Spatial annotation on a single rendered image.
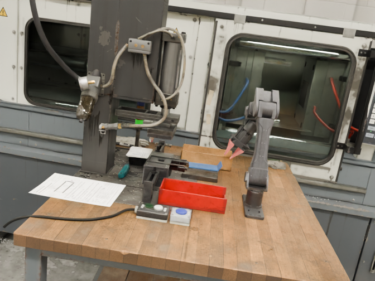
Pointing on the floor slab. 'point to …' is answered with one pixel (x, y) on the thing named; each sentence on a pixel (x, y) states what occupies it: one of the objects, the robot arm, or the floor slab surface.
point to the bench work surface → (189, 237)
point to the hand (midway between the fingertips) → (228, 155)
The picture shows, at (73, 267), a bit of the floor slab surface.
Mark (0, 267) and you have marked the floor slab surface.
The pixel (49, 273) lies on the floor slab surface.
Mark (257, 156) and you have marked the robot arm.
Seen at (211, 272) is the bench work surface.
